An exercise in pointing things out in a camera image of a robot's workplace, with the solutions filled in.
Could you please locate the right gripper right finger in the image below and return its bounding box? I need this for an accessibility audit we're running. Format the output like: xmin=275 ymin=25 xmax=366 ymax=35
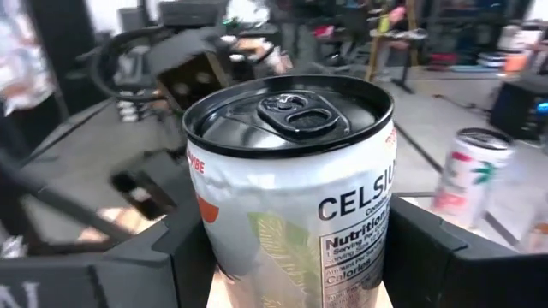
xmin=382 ymin=194 xmax=548 ymax=308

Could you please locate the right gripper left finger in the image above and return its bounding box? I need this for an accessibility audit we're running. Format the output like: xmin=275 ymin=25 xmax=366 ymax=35
xmin=92 ymin=198 xmax=217 ymax=308

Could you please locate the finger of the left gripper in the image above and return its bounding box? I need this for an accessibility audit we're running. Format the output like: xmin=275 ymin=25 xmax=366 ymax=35
xmin=110 ymin=149 xmax=179 ymax=222

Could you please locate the Celsius Peach Vibe can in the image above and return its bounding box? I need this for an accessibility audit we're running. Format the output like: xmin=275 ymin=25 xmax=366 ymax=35
xmin=430 ymin=127 xmax=517 ymax=230

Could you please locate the Celsius Tropical Vibe can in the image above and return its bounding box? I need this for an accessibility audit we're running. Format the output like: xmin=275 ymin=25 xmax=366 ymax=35
xmin=182 ymin=74 xmax=398 ymax=308

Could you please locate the person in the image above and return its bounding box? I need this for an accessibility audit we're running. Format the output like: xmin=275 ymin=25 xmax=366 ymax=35
xmin=0 ymin=0 xmax=59 ymax=119

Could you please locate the wooden-legged table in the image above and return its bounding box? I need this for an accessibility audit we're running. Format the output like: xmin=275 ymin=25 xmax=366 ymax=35
xmin=366 ymin=27 xmax=429 ymax=93

